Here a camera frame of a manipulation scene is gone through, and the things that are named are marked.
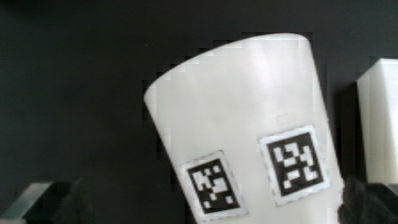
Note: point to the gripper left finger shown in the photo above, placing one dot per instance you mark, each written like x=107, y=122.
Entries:
x=51, y=204

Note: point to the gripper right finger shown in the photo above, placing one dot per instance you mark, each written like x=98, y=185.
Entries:
x=370, y=203

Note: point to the white lamp shade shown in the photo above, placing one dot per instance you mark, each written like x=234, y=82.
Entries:
x=239, y=113

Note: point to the white right rail block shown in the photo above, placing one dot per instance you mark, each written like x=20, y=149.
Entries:
x=377, y=88

